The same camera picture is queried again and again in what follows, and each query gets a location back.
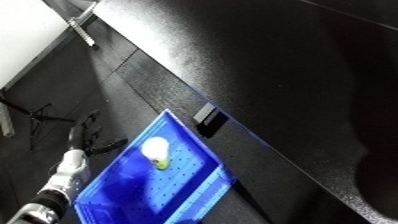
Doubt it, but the white paper cup green band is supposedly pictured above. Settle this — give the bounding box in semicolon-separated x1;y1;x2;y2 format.
138;136;175;171

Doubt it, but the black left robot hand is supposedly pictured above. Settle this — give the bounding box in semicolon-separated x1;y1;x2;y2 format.
67;113;130;158

